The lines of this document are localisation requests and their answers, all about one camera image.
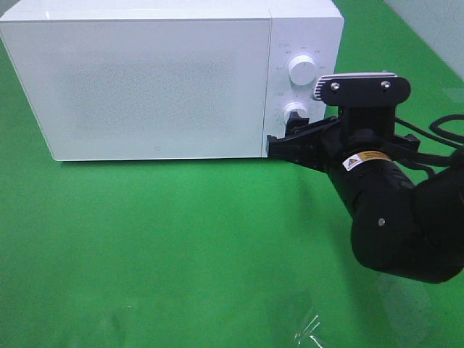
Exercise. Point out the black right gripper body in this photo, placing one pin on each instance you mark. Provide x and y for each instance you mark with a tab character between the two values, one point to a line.
362	141

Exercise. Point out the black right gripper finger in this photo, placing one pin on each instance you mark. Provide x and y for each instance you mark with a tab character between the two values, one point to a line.
296	125
303	148

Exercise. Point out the white microwave knob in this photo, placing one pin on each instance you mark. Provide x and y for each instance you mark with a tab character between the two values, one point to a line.
302	70
300	108

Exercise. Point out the white microwave door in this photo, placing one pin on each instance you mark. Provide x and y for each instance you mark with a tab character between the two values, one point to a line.
136	90

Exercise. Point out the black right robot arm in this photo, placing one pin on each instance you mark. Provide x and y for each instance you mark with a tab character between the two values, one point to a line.
406	206

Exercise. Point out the white microwave oven body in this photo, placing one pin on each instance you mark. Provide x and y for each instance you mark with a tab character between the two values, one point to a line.
296	27

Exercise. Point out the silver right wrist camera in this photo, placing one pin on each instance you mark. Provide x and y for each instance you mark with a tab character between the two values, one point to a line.
316	94

